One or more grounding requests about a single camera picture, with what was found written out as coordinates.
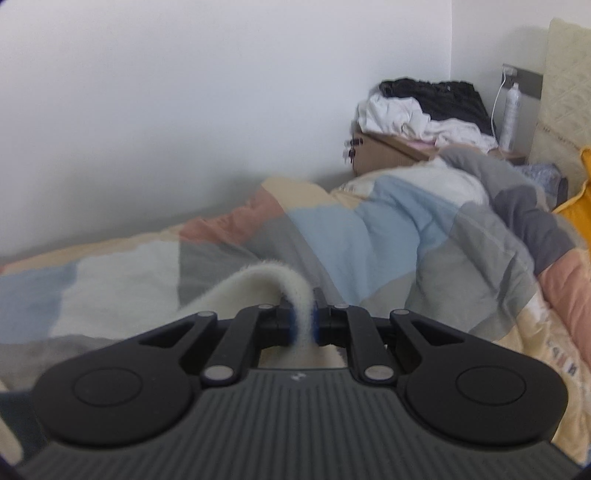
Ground white clothes pile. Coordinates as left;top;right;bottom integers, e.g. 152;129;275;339
356;95;499;153

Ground cream quilted headboard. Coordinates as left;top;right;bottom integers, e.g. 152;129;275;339
529;17;591;195

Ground white cable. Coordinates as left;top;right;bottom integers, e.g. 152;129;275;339
491;69;514;139

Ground grey socket panel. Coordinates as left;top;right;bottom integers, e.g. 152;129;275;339
502;64;543;99

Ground patchwork quilt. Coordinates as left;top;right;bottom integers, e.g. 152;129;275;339
0;152;591;472

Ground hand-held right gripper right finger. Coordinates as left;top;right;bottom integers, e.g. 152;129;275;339
311;288;467;386

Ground eyeglasses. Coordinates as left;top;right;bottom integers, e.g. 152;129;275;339
341;134;365;165

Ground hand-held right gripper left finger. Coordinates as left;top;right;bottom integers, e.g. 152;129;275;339
139;295;298;386

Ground white spray bottle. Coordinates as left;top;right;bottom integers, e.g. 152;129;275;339
500;83;522;151

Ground yellow pillow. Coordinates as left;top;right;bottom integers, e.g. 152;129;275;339
551;148;591;250

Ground black clothes pile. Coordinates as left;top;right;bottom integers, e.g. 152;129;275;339
379;78;495;137

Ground cream fleece sweater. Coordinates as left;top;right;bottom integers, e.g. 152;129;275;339
171;259;352;370

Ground blue patterned cloth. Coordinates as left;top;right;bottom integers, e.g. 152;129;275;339
522;162;563;208

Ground wooden nightstand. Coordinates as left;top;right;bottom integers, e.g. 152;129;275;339
351;131;527;178

